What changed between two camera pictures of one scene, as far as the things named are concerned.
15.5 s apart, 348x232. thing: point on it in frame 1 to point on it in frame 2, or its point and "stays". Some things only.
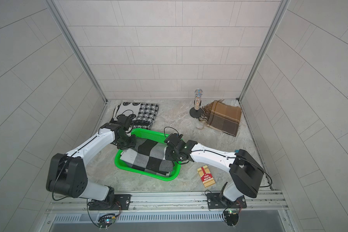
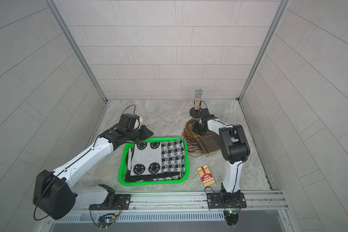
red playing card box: [206, 176] stays
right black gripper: [168, 155] to [195, 128]
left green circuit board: [106, 221] stays
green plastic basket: [157, 137] to [123, 163]
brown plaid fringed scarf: [221, 116] to [198, 145]
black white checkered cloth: [137, 111] to [155, 160]
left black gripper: [132, 144] stays
